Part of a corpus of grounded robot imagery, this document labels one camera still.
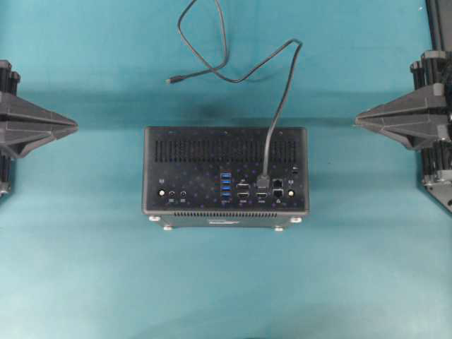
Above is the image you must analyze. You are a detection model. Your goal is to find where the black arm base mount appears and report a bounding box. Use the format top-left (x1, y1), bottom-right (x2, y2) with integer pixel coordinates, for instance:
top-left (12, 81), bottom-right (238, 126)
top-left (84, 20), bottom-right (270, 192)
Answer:
top-left (423, 176), bottom-right (451, 212)

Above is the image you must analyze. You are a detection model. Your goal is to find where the black aluminium frame rail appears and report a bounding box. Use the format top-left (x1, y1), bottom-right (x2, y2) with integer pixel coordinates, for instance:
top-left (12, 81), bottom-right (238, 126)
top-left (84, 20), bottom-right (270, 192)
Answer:
top-left (426, 0), bottom-right (452, 56)

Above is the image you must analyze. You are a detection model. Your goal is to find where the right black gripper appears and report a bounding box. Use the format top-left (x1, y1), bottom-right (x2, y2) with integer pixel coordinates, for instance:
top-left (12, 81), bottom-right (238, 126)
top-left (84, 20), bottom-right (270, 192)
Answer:
top-left (354, 50), bottom-right (452, 186)

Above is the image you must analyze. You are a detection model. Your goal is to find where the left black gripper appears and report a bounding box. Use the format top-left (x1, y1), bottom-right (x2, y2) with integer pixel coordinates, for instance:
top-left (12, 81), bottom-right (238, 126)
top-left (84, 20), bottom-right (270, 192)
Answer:
top-left (0, 59), bottom-right (79, 194)

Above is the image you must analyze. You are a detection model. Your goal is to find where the black USB cable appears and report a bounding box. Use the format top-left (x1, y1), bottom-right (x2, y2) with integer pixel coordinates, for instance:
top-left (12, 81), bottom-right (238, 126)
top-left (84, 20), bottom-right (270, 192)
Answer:
top-left (166, 0), bottom-right (304, 189)

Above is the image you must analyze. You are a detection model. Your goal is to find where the black mini PC box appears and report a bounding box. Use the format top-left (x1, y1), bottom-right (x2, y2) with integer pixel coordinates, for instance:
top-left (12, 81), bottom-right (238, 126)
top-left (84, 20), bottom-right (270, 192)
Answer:
top-left (142, 126), bottom-right (309, 230)

